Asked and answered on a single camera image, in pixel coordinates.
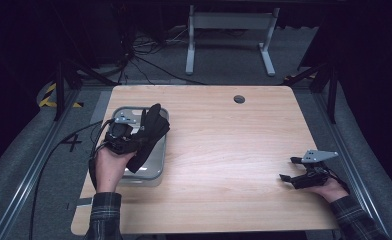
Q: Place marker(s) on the small grey metal tag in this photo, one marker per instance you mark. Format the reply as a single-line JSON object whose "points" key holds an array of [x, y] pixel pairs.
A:
{"points": [[83, 202]]}

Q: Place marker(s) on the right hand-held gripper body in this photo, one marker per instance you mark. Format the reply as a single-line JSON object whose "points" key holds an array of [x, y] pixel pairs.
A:
{"points": [[312, 178]]}

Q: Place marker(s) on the aluminium floor rail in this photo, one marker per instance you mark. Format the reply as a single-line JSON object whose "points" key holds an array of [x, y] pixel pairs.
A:
{"points": [[34, 170], [350, 140]]}

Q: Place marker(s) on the yellow black hazard tape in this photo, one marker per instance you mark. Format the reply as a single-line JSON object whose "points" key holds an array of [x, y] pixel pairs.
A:
{"points": [[49, 93]]}

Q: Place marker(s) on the white metal desk frame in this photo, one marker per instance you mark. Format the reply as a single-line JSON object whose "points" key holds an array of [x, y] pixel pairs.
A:
{"points": [[230, 20]]}

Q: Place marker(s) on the person's right hand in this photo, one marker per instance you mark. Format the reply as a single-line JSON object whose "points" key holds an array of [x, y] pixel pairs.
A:
{"points": [[330, 190]]}

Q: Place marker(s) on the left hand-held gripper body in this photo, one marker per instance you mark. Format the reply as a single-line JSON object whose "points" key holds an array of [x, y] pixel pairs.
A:
{"points": [[119, 133]]}

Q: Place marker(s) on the person's left hand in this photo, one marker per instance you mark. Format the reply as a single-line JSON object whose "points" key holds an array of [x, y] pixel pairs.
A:
{"points": [[112, 170]]}

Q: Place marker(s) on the black tripod stand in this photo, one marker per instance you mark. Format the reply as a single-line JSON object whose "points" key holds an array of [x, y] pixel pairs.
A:
{"points": [[330, 86], [65, 76]]}

